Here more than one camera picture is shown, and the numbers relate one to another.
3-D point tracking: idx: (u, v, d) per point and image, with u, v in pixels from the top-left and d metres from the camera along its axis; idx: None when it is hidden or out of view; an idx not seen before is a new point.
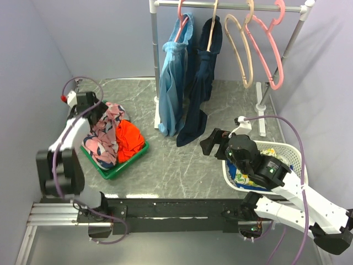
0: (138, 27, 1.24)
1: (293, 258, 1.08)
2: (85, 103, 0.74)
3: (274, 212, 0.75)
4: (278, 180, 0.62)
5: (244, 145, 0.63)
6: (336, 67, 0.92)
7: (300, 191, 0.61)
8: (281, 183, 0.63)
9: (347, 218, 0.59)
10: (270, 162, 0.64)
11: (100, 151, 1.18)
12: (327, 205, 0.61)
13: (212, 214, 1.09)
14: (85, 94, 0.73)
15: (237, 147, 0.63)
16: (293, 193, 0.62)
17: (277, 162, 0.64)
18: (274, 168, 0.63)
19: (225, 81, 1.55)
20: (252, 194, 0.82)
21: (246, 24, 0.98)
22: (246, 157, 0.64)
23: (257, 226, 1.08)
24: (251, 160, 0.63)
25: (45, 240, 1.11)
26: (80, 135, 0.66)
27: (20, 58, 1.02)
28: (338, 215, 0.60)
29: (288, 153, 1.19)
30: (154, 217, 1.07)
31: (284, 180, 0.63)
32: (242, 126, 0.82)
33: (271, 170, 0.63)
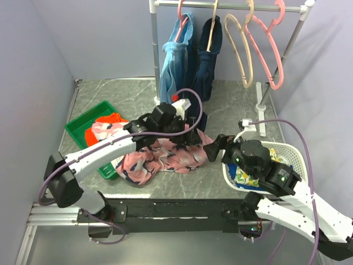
0: (137, 26, 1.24)
1: (294, 258, 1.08)
2: (156, 122, 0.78)
3: (276, 215, 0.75)
4: (289, 189, 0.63)
5: (255, 153, 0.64)
6: (336, 67, 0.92)
7: (310, 200, 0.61)
8: (292, 191, 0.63)
9: None
10: (281, 169, 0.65)
11: (133, 167, 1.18)
12: (334, 215, 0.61)
13: (212, 214, 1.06)
14: (162, 113, 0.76)
15: (250, 154, 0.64)
16: (303, 202, 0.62)
17: (288, 169, 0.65)
18: (285, 176, 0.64)
19: (225, 80, 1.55)
20: (253, 195, 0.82)
21: (246, 24, 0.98)
22: (257, 163, 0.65)
23: (257, 226, 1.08)
24: (261, 168, 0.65)
25: (46, 239, 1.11)
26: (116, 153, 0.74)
27: (21, 58, 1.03)
28: (346, 224, 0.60)
29: (288, 153, 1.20)
30: (154, 217, 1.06)
31: (294, 189, 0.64)
32: (247, 129, 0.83)
33: (282, 178, 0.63)
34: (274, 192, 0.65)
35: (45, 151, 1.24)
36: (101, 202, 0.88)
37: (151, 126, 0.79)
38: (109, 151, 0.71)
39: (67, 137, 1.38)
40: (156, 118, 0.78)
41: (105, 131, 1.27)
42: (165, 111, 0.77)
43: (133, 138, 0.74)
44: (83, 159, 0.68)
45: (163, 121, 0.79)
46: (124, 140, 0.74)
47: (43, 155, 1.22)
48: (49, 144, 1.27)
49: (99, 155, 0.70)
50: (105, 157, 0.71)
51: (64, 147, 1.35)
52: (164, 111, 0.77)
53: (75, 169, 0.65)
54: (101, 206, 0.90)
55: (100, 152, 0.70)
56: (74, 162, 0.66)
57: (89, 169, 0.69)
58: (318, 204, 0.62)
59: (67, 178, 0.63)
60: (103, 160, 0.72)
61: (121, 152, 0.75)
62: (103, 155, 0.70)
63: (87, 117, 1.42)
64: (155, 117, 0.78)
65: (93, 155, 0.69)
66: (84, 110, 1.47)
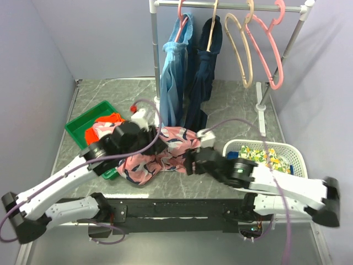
0: (137, 26, 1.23)
1: (294, 258, 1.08)
2: (117, 143, 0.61)
3: (271, 205, 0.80)
4: (249, 178, 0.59)
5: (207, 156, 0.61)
6: (336, 67, 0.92)
7: (273, 179, 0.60)
8: (252, 179, 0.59)
9: (325, 188, 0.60)
10: (239, 163, 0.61)
11: (135, 169, 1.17)
12: (301, 183, 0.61)
13: (212, 214, 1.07)
14: (122, 134, 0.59)
15: (204, 160, 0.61)
16: (267, 184, 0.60)
17: (244, 160, 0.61)
18: (242, 167, 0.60)
19: (225, 80, 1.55)
20: (248, 195, 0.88)
21: (246, 24, 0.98)
22: (215, 167, 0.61)
23: (257, 226, 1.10)
24: (219, 168, 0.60)
25: (45, 239, 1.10)
26: (73, 185, 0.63)
27: (21, 58, 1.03)
28: (316, 189, 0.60)
29: (288, 153, 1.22)
30: (154, 218, 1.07)
31: (254, 175, 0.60)
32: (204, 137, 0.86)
33: (239, 170, 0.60)
34: (240, 185, 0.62)
35: (45, 151, 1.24)
36: (95, 207, 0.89)
37: (111, 149, 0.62)
38: (62, 187, 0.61)
39: (67, 137, 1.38)
40: (116, 140, 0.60)
41: (108, 130, 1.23)
42: (126, 132, 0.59)
43: (91, 168, 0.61)
44: (33, 201, 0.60)
45: (124, 141, 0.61)
46: (80, 170, 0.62)
47: (43, 156, 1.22)
48: (49, 144, 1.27)
49: (52, 194, 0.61)
50: (59, 192, 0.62)
51: (64, 147, 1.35)
52: (124, 131, 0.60)
53: (26, 211, 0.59)
54: (95, 211, 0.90)
55: (52, 188, 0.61)
56: (23, 204, 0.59)
57: (45, 206, 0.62)
58: (282, 181, 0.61)
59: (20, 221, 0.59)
60: (61, 193, 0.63)
61: (79, 183, 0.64)
62: (55, 192, 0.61)
63: (88, 117, 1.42)
64: (115, 139, 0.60)
65: (46, 194, 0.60)
66: (84, 110, 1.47)
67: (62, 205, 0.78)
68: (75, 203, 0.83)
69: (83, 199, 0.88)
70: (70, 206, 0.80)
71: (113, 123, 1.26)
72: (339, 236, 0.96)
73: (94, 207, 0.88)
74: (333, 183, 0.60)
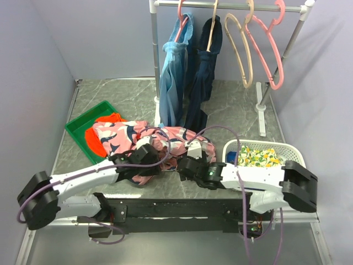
0: (137, 26, 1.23)
1: (294, 258, 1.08)
2: (139, 158, 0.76)
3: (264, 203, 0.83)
4: (217, 176, 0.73)
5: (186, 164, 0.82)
6: (337, 67, 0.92)
7: (236, 174, 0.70)
8: (219, 177, 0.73)
9: (282, 172, 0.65)
10: (214, 167, 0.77)
11: None
12: (262, 171, 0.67)
13: (212, 214, 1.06)
14: (148, 152, 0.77)
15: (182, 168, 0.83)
16: (233, 179, 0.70)
17: (214, 164, 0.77)
18: (213, 169, 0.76)
19: (225, 80, 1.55)
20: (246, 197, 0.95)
21: (246, 24, 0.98)
22: (193, 173, 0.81)
23: (257, 226, 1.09)
24: (196, 173, 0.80)
25: (45, 239, 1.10)
26: (97, 183, 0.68)
27: (21, 58, 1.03)
28: (273, 174, 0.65)
29: (288, 153, 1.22)
30: (154, 217, 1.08)
31: (223, 174, 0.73)
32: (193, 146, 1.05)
33: (210, 173, 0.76)
34: (216, 186, 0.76)
35: (45, 151, 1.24)
36: (97, 206, 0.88)
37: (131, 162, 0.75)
38: (92, 180, 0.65)
39: (67, 137, 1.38)
40: (140, 155, 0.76)
41: (109, 130, 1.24)
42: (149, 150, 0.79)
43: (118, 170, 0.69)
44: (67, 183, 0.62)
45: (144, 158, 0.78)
46: (108, 169, 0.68)
47: (43, 156, 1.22)
48: (49, 144, 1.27)
49: (84, 182, 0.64)
50: (87, 184, 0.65)
51: (64, 146, 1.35)
52: (148, 149, 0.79)
53: (58, 191, 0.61)
54: (96, 210, 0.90)
55: (85, 178, 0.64)
56: (58, 184, 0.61)
57: (69, 194, 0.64)
58: (246, 175, 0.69)
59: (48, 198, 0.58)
60: (86, 186, 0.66)
61: (102, 181, 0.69)
62: (86, 183, 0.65)
63: (88, 117, 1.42)
64: (137, 154, 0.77)
65: (78, 180, 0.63)
66: (84, 110, 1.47)
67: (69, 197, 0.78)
68: (80, 199, 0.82)
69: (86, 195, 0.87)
70: (76, 200, 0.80)
71: (113, 123, 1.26)
72: (339, 236, 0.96)
73: (96, 206, 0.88)
74: (288, 165, 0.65)
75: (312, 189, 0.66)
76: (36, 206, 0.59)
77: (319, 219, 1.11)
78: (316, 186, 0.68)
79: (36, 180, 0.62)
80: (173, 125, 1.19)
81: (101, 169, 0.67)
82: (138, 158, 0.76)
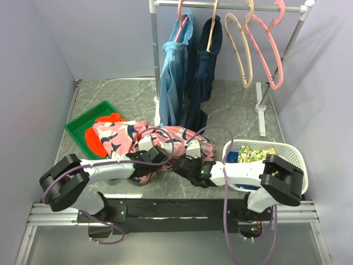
0: (137, 26, 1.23)
1: (294, 258, 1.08)
2: (151, 158, 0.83)
3: None
4: (207, 173, 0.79)
5: (180, 164, 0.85)
6: (337, 67, 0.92)
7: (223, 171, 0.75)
8: (209, 174, 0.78)
9: (262, 166, 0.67)
10: (204, 167, 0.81)
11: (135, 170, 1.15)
12: (245, 167, 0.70)
13: (212, 214, 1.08)
14: (158, 152, 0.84)
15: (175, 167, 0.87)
16: (220, 175, 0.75)
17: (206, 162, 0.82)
18: (204, 169, 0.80)
19: (225, 80, 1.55)
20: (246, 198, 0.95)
21: (246, 24, 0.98)
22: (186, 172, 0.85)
23: (257, 226, 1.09)
24: (190, 171, 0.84)
25: (45, 239, 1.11)
26: (115, 174, 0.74)
27: (20, 58, 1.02)
28: (255, 168, 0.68)
29: (288, 153, 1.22)
30: (154, 217, 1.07)
31: (212, 171, 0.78)
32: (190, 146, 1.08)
33: (202, 171, 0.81)
34: (208, 184, 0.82)
35: (46, 151, 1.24)
36: (100, 205, 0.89)
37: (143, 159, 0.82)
38: (115, 169, 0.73)
39: (67, 137, 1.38)
40: (151, 155, 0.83)
41: (109, 130, 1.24)
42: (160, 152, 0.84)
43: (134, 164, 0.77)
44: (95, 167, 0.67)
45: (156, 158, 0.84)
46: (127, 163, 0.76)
47: (43, 155, 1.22)
48: (49, 144, 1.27)
49: (108, 169, 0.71)
50: (110, 172, 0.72)
51: (64, 147, 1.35)
52: (159, 150, 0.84)
53: (89, 172, 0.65)
54: (99, 208, 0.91)
55: (109, 165, 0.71)
56: (89, 166, 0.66)
57: (93, 179, 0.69)
58: (231, 171, 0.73)
59: (80, 177, 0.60)
60: (107, 175, 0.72)
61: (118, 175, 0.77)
62: (109, 170, 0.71)
63: (88, 117, 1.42)
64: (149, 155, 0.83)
65: (104, 166, 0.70)
66: (84, 110, 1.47)
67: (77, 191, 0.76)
68: (90, 193, 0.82)
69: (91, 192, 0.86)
70: (87, 193, 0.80)
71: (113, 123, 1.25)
72: (340, 236, 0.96)
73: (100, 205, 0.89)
74: (268, 158, 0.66)
75: (298, 183, 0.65)
76: (65, 185, 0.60)
77: (318, 219, 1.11)
78: (303, 179, 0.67)
79: (65, 163, 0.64)
80: (173, 125, 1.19)
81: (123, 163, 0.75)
82: (150, 157, 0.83)
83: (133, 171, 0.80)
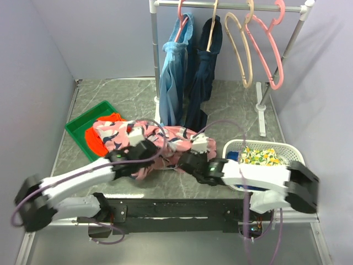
0: (137, 26, 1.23)
1: (294, 258, 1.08)
2: (137, 155, 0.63)
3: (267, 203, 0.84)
4: (218, 173, 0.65)
5: (186, 159, 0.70)
6: (337, 67, 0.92)
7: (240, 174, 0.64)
8: (221, 174, 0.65)
9: (287, 173, 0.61)
10: (215, 163, 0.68)
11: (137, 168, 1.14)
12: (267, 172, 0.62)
13: (212, 214, 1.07)
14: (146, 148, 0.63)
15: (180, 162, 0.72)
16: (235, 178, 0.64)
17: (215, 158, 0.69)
18: (215, 165, 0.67)
19: (225, 80, 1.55)
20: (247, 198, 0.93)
21: (246, 24, 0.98)
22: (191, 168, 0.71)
23: (257, 226, 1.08)
24: (197, 169, 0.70)
25: (45, 239, 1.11)
26: (93, 183, 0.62)
27: (20, 58, 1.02)
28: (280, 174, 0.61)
29: (288, 153, 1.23)
30: (154, 218, 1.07)
31: (224, 170, 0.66)
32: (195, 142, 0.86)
33: (212, 168, 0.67)
34: (216, 183, 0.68)
35: (46, 151, 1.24)
36: (96, 207, 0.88)
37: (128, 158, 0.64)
38: (87, 180, 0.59)
39: (67, 137, 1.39)
40: (138, 152, 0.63)
41: (110, 129, 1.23)
42: (149, 147, 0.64)
43: (113, 169, 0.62)
44: (58, 187, 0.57)
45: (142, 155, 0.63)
46: (104, 169, 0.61)
47: (43, 155, 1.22)
48: (49, 144, 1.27)
49: (75, 184, 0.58)
50: (81, 185, 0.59)
51: (64, 147, 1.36)
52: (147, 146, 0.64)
53: (49, 195, 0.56)
54: (96, 211, 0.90)
55: (77, 179, 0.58)
56: (48, 189, 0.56)
57: (61, 197, 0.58)
58: (250, 173, 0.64)
59: (39, 202, 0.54)
60: (80, 187, 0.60)
61: (101, 181, 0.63)
62: (79, 185, 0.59)
63: (88, 117, 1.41)
64: (138, 151, 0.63)
65: (69, 183, 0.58)
66: (84, 110, 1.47)
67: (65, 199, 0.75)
68: (79, 200, 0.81)
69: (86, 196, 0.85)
70: (76, 201, 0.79)
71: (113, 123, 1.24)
72: (340, 236, 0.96)
73: (95, 207, 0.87)
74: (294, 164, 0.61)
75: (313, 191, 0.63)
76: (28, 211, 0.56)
77: (318, 219, 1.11)
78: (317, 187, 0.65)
79: (26, 186, 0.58)
80: (173, 125, 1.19)
81: (95, 169, 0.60)
82: (140, 154, 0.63)
83: (116, 174, 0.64)
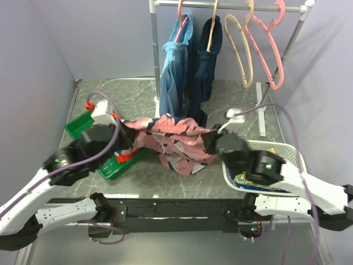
0: (137, 26, 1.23)
1: (294, 258, 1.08)
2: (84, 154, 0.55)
3: (273, 207, 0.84)
4: (277, 175, 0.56)
5: (236, 146, 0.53)
6: (337, 67, 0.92)
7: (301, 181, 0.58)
8: (281, 178, 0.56)
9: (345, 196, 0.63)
10: (263, 157, 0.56)
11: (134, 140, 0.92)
12: (327, 189, 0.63)
13: (212, 214, 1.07)
14: (90, 142, 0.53)
15: (228, 150, 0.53)
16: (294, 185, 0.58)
17: (271, 154, 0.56)
18: (270, 162, 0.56)
19: (225, 80, 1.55)
20: (249, 196, 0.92)
21: (246, 24, 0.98)
22: (240, 159, 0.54)
23: (257, 226, 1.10)
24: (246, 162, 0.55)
25: (45, 239, 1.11)
26: (41, 199, 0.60)
27: (21, 59, 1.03)
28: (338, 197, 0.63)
29: (288, 153, 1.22)
30: (154, 218, 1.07)
31: (282, 173, 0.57)
32: (233, 121, 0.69)
33: (267, 166, 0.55)
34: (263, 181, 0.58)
35: (45, 151, 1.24)
36: (92, 211, 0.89)
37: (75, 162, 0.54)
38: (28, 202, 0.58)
39: (67, 137, 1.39)
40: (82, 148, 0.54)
41: None
42: (94, 139, 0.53)
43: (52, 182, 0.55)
44: (5, 217, 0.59)
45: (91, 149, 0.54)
46: (40, 187, 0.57)
47: (43, 155, 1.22)
48: (49, 144, 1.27)
49: (20, 210, 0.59)
50: (27, 208, 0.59)
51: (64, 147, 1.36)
52: (91, 138, 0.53)
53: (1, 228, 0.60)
54: (93, 214, 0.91)
55: (19, 205, 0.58)
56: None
57: (15, 223, 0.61)
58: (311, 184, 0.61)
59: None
60: (30, 207, 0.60)
61: (53, 195, 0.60)
62: (23, 209, 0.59)
63: (88, 117, 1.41)
64: (84, 145, 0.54)
65: (14, 211, 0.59)
66: (84, 110, 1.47)
67: (56, 209, 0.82)
68: (71, 207, 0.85)
69: (81, 201, 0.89)
70: (66, 211, 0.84)
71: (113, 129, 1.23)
72: (340, 236, 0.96)
73: (92, 211, 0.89)
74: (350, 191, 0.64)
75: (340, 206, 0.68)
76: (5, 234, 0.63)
77: None
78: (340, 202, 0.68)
79: None
80: None
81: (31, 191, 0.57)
82: (91, 150, 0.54)
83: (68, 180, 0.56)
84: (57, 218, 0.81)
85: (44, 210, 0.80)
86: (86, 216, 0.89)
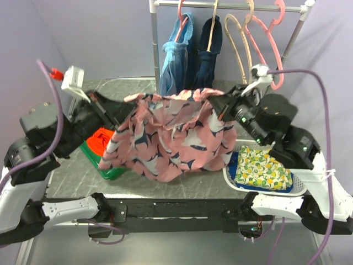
0: (137, 26, 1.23)
1: (293, 258, 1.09)
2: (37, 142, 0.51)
3: (267, 206, 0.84)
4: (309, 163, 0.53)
5: (285, 112, 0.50)
6: (337, 67, 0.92)
7: (325, 177, 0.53)
8: (311, 165, 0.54)
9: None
10: (304, 138, 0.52)
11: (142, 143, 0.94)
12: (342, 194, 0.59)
13: (212, 214, 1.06)
14: (30, 131, 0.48)
15: (274, 113, 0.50)
16: (318, 179, 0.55)
17: (310, 137, 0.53)
18: (308, 144, 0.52)
19: (225, 80, 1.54)
20: (250, 194, 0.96)
21: (246, 24, 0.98)
22: (279, 125, 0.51)
23: (257, 226, 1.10)
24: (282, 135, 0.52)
25: (45, 238, 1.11)
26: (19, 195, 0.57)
27: (20, 58, 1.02)
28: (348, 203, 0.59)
29: None
30: (154, 218, 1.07)
31: (313, 162, 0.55)
32: (262, 80, 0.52)
33: (304, 148, 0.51)
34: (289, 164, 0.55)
35: None
36: (94, 210, 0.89)
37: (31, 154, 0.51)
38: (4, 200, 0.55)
39: None
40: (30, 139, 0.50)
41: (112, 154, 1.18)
42: (34, 127, 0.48)
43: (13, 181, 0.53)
44: None
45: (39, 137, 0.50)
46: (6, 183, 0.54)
47: None
48: None
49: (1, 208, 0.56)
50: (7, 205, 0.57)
51: None
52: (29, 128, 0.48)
53: None
54: (95, 212, 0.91)
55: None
56: None
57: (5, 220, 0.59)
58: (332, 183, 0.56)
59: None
60: (12, 203, 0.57)
61: (24, 191, 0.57)
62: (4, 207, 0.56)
63: None
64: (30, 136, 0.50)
65: None
66: None
67: (62, 205, 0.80)
68: (75, 203, 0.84)
69: (84, 199, 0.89)
70: (70, 206, 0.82)
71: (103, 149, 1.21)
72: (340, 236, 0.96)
73: (94, 209, 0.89)
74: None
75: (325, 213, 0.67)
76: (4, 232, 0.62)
77: None
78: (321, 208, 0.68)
79: None
80: None
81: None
82: (41, 140, 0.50)
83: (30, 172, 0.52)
84: (62, 212, 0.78)
85: (51, 203, 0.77)
86: (87, 215, 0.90)
